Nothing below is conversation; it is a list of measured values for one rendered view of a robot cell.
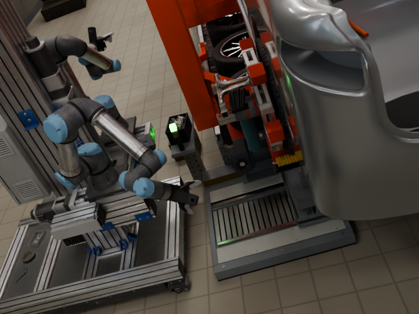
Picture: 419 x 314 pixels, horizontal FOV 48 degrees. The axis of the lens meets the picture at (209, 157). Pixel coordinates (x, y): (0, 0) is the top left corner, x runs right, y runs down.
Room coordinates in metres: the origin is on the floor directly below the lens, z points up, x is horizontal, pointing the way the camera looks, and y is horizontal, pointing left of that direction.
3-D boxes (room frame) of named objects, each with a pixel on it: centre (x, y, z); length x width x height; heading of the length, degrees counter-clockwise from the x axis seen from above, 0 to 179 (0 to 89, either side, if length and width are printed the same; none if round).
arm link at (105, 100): (2.61, 0.47, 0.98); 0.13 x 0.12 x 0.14; 65
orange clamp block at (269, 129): (1.92, -0.34, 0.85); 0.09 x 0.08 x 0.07; 172
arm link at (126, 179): (1.63, 0.32, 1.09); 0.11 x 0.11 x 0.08; 38
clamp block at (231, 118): (2.09, -0.16, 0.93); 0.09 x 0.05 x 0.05; 82
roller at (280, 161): (2.10, -0.46, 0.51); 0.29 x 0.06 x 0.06; 82
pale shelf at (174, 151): (2.89, 0.12, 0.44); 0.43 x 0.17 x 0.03; 172
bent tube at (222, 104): (2.15, -0.25, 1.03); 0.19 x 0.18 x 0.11; 82
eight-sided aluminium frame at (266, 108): (2.23, -0.38, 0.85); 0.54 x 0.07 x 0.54; 172
